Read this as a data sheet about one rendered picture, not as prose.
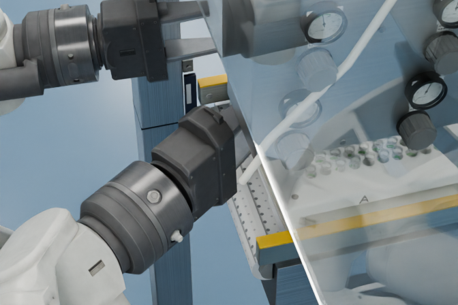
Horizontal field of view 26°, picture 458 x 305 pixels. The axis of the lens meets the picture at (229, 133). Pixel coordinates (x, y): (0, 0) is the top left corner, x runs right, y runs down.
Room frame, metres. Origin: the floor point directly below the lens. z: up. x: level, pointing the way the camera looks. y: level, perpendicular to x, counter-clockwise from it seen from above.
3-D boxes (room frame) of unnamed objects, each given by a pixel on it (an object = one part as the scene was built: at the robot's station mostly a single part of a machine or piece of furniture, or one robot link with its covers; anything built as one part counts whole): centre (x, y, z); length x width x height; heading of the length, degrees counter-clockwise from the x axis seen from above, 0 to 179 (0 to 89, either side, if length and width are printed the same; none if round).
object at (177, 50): (0.87, 0.04, 0.95); 0.06 x 0.03 x 0.02; 97
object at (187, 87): (0.95, 0.05, 0.75); 0.02 x 0.01 x 0.20; 105
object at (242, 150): (0.72, -0.01, 0.95); 0.06 x 0.03 x 0.02; 137
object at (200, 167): (0.65, 0.05, 0.97); 0.12 x 0.10 x 0.13; 137
